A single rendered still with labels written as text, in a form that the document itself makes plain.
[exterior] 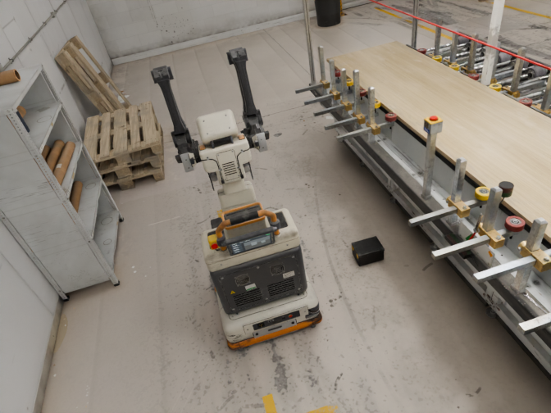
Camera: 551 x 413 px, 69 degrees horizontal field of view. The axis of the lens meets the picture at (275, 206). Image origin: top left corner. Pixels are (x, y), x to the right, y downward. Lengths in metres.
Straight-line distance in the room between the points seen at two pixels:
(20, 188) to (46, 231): 0.37
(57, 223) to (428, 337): 2.57
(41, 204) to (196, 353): 1.43
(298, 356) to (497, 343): 1.18
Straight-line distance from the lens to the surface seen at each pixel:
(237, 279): 2.33
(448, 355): 2.71
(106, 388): 2.99
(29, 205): 3.11
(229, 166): 2.26
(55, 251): 3.33
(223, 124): 2.24
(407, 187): 2.67
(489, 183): 2.40
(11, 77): 3.29
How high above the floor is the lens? 2.29
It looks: 38 degrees down
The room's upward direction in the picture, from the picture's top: 12 degrees counter-clockwise
